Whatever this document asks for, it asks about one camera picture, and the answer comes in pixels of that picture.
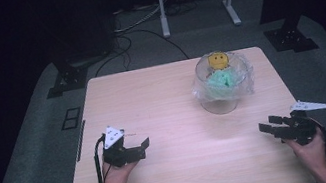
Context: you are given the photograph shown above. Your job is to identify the black floor cable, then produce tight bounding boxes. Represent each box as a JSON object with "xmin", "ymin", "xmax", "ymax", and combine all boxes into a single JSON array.
[{"xmin": 88, "ymin": 21, "xmax": 191, "ymax": 78}]

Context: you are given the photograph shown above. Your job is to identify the black floor strip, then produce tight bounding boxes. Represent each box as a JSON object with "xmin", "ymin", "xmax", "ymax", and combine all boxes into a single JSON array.
[{"xmin": 69, "ymin": 118, "xmax": 94, "ymax": 164}]

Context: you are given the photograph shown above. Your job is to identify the person's left hand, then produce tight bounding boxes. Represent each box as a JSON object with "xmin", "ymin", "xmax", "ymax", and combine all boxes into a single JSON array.
[{"xmin": 99, "ymin": 156, "xmax": 143, "ymax": 183}]

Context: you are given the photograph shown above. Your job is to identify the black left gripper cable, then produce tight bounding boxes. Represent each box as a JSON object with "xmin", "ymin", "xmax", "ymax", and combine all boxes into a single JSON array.
[{"xmin": 89, "ymin": 132, "xmax": 116, "ymax": 183}]

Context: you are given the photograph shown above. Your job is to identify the black stand base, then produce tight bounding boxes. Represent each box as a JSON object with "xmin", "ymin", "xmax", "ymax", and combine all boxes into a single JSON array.
[
  {"xmin": 40, "ymin": 52, "xmax": 112, "ymax": 101},
  {"xmin": 259, "ymin": 11, "xmax": 321, "ymax": 59}
]

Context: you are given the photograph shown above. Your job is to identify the clear plastic bag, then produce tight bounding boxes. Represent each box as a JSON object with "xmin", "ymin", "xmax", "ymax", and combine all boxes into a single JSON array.
[{"xmin": 186, "ymin": 47, "xmax": 259, "ymax": 107}]

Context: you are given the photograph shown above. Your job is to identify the yellow smiley face toy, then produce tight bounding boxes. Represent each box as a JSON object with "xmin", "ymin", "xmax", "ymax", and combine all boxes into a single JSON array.
[{"xmin": 205, "ymin": 49, "xmax": 232, "ymax": 73}]

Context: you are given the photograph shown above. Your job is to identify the black rectangular floor frame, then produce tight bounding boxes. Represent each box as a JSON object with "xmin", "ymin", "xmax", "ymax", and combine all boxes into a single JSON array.
[{"xmin": 58, "ymin": 106, "xmax": 85, "ymax": 132}]

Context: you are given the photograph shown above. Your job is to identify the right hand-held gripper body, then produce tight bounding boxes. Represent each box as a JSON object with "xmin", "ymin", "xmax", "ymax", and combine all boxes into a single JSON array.
[{"xmin": 287, "ymin": 95, "xmax": 326, "ymax": 147}]

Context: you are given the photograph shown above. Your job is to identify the grey floor cable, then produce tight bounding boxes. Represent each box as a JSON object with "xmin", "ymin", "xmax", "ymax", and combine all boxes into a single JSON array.
[{"xmin": 108, "ymin": 1, "xmax": 167, "ymax": 35}]

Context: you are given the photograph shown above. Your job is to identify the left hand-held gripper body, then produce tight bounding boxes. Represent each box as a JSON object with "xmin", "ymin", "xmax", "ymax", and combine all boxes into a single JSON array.
[{"xmin": 96, "ymin": 123, "xmax": 132, "ymax": 171}]

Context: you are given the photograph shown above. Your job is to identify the clear round bin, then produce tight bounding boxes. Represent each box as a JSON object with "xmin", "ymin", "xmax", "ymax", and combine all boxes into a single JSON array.
[{"xmin": 190, "ymin": 46, "xmax": 258, "ymax": 119}]

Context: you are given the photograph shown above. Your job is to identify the person's right hand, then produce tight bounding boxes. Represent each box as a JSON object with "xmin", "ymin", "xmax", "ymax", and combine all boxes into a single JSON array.
[{"xmin": 280, "ymin": 126, "xmax": 326, "ymax": 173}]

